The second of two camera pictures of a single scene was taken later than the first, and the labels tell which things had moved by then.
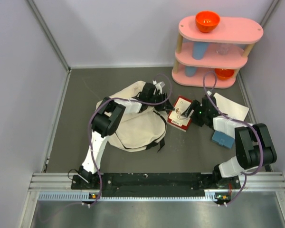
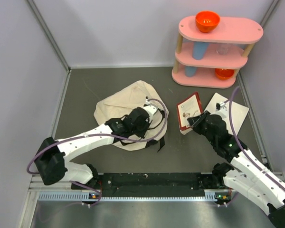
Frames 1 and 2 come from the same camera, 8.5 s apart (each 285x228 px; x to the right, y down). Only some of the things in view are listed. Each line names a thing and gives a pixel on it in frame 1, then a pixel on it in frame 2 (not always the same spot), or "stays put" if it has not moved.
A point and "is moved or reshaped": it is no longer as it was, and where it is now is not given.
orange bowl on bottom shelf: [224, 74] stays put
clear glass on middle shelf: [223, 48] stays put
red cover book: [175, 118] is moved or reshaped
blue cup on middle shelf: [199, 49] stays put
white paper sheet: [232, 109] stays put
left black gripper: [168, 107] → [147, 124]
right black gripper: [194, 104] → [195, 122]
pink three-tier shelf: [212, 59] stays put
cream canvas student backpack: [135, 130] stays put
